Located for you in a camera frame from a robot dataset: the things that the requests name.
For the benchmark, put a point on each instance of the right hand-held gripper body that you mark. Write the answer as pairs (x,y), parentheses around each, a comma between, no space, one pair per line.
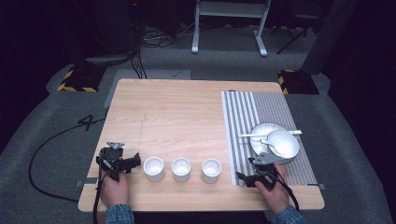
(264,169)

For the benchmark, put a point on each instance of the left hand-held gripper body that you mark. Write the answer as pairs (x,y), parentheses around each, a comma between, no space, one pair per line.
(112,157)

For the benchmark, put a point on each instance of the person's right hand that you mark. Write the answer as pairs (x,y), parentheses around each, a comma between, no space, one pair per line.
(275,194)

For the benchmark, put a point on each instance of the person's left hand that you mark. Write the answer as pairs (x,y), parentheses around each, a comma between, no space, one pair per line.
(114,190)

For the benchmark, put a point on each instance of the white cup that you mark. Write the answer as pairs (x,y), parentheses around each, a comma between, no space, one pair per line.
(211,170)
(153,169)
(181,169)

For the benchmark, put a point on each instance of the white plate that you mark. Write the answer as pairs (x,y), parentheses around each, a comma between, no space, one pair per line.
(257,146)

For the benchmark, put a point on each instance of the white spoon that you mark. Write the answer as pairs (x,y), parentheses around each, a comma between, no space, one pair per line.
(267,142)

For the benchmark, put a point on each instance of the grey tape strip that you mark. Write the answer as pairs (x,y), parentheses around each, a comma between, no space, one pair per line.
(317,186)
(87,182)

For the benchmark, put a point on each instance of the white chopsticks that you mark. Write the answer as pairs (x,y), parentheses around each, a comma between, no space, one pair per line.
(249,135)

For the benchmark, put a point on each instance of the black tape cross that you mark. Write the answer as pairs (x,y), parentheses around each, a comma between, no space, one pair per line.
(87,120)

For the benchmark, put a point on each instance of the grey striped placemat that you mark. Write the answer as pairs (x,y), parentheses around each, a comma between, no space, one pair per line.
(241,109)

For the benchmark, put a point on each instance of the black yellow striped base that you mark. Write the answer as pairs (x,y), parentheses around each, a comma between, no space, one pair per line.
(297,82)
(81,79)

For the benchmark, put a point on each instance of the grey flat stand base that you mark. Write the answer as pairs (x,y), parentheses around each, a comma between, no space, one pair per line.
(109,59)

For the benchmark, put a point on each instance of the black tripod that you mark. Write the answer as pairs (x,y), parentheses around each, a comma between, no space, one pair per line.
(299,28)

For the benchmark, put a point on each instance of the grey column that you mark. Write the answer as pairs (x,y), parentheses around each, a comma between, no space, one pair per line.
(330,34)

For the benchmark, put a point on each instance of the white metal stand frame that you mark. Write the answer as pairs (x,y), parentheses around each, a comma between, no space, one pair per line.
(230,9)

